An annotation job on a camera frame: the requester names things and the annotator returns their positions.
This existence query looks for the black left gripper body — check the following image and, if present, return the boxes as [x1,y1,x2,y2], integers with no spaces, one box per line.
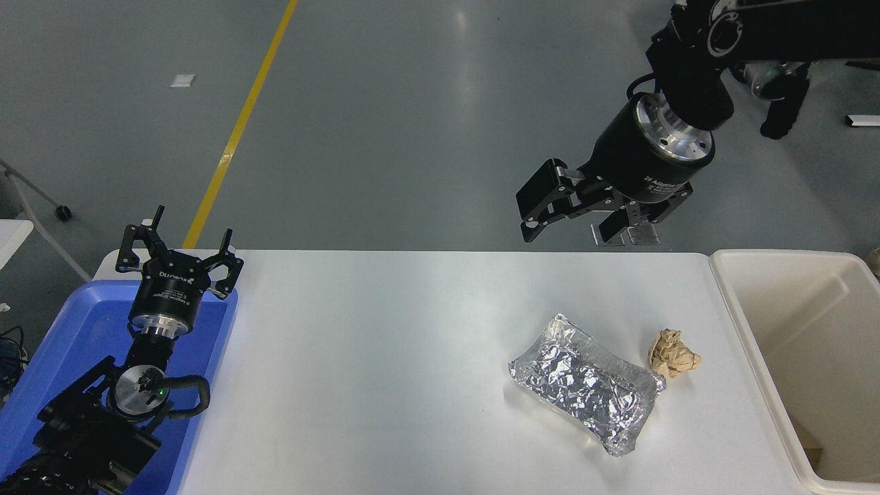
[129,252,217,331]

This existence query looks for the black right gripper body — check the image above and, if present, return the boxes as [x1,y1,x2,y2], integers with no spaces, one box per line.
[581,96,696,225]

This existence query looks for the grey wheeled stand legs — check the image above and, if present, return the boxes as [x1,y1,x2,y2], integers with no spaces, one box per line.
[0,159,94,283]

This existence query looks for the blue plastic tray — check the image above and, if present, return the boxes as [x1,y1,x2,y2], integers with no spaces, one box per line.
[0,279,240,495]

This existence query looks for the small white side table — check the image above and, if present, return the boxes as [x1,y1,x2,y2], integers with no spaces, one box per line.
[0,219,34,271]

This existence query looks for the crumpled tan paper ball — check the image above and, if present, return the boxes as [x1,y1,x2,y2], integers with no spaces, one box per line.
[647,328,703,380]

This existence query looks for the large pale plastic bin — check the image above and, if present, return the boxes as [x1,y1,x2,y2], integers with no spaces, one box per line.
[707,248,880,495]

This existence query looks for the black cable bundle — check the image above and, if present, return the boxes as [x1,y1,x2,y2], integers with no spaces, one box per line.
[0,325,30,401]

